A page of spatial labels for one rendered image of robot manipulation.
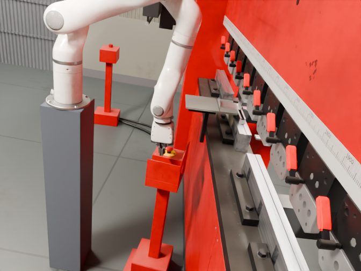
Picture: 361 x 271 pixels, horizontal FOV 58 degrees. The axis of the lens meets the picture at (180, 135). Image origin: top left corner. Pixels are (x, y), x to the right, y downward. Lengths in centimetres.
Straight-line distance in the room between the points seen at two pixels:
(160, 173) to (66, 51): 66
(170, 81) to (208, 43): 123
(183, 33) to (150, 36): 334
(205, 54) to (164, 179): 124
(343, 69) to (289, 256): 50
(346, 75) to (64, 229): 154
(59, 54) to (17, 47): 388
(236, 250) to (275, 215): 16
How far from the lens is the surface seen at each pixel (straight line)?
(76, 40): 148
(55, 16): 136
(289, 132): 95
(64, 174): 165
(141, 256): 200
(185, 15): 128
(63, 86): 148
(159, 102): 130
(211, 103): 172
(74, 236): 189
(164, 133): 145
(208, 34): 248
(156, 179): 155
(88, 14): 135
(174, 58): 131
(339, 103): 74
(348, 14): 80
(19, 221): 243
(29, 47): 522
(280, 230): 104
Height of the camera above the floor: 161
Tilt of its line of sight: 27 degrees down
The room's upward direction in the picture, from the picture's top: 9 degrees clockwise
